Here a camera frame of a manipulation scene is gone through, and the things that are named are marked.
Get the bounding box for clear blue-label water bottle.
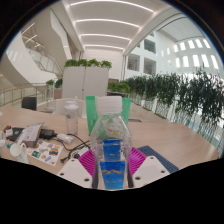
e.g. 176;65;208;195
89;95;134;191

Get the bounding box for tangled black cables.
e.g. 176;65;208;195
59;133;91;164

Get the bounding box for ceiling light strips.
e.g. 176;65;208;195
68;0;156;51

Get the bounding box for small potted plant stand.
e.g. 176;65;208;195
45;78;64;100

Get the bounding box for black office chair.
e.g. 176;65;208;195
21;96;38;112

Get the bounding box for black tablet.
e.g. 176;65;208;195
6;127;24;143

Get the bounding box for green cat-print tote bag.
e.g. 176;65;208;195
85;95;132;136

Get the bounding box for low planter with shrubs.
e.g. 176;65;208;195
107;81;131;98

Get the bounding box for colourful sticker sheet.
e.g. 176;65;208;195
26;139;64;167

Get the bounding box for white printed booklet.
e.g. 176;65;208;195
16;121;45;148

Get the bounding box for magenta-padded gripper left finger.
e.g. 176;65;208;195
57;148;100;190

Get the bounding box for green hedge row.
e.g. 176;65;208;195
124;68;224;128

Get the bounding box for black power adapter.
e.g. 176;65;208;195
39;128;58;140

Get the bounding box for glass railing with handrail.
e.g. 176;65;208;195
0;83;48;108

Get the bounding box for clear white-lid shaker bottle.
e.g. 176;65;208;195
63;98;80;136

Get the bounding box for white cabinet with plants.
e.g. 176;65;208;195
61;58;113;100

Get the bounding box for white charger with cable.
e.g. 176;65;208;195
56;133;75;144

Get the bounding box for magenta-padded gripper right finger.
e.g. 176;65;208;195
125;146;170;190

